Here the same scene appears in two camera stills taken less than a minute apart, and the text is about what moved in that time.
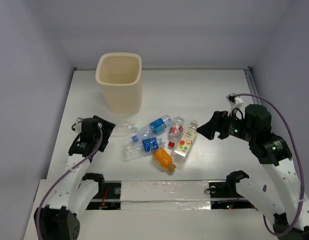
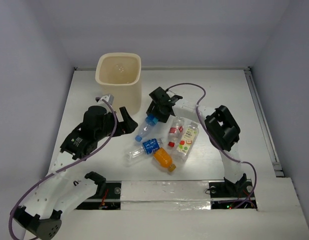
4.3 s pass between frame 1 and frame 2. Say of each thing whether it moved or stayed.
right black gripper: moved
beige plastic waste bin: stayed
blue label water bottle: moved
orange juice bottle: stayed
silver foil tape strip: stayed
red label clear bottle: stayed
